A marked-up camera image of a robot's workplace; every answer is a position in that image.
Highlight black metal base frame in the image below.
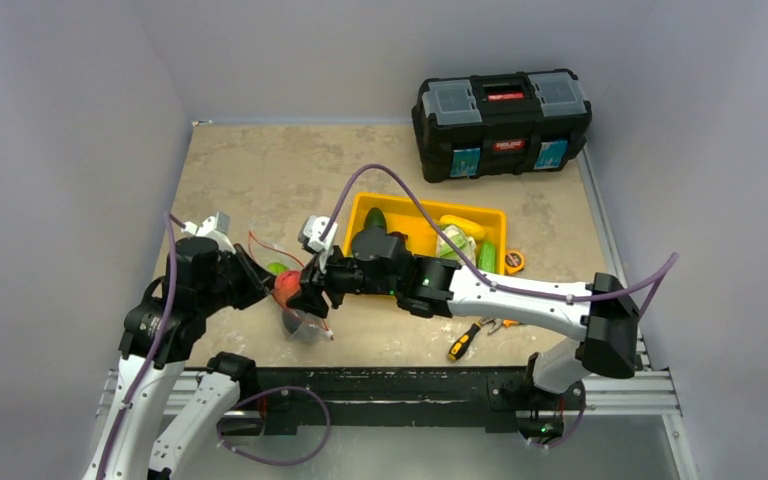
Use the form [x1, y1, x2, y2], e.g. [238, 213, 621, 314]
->
[95, 360, 683, 439]

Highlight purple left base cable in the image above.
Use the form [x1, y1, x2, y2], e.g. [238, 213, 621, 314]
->
[216, 386, 331, 467]

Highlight red peach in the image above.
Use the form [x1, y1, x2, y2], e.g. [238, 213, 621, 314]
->
[272, 270, 301, 309]

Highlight purple eggplant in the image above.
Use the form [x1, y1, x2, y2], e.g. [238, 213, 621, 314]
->
[281, 310, 322, 343]

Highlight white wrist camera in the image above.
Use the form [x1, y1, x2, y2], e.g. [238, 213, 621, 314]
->
[298, 215, 337, 254]
[181, 211, 234, 252]

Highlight clear orange zip bag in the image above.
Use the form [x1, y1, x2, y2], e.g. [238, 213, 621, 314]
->
[247, 232, 334, 343]

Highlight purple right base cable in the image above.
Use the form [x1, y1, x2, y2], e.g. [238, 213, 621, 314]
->
[526, 390, 592, 450]

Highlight black plastic toolbox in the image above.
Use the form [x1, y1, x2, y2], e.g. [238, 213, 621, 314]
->
[411, 69, 593, 183]

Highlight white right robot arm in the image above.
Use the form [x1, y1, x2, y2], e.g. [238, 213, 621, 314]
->
[275, 227, 640, 407]

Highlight orange handled pliers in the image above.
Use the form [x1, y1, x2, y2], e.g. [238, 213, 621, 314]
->
[479, 317, 521, 335]

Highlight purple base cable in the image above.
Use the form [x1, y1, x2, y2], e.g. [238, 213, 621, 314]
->
[526, 390, 592, 450]
[216, 386, 331, 467]

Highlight white cauliflower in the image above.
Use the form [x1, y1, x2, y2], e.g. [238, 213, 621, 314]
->
[435, 224, 477, 264]

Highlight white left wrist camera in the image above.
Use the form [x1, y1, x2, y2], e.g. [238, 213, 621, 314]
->
[181, 211, 234, 252]

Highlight dark green avocado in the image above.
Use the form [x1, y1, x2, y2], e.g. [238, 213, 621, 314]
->
[364, 207, 388, 232]

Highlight yellow black screwdriver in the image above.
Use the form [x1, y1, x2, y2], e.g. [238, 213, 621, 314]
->
[447, 321, 482, 362]

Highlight yellow plastic tray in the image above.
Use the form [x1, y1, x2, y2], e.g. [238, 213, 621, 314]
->
[342, 192, 507, 274]

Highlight green pepper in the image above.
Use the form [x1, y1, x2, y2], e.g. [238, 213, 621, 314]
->
[476, 240, 498, 273]

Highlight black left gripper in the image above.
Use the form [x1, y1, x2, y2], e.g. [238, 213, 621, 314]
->
[199, 241, 282, 314]

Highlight small green ball vegetable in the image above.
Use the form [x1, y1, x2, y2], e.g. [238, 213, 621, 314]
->
[266, 262, 290, 276]

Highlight yellow banana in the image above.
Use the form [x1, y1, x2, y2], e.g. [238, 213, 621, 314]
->
[439, 214, 487, 242]

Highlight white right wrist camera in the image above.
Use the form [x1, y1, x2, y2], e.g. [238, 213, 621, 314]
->
[298, 215, 337, 254]

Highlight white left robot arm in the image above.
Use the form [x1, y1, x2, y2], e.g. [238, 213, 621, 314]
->
[84, 237, 276, 479]

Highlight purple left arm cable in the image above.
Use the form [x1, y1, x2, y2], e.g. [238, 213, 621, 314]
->
[95, 213, 187, 480]

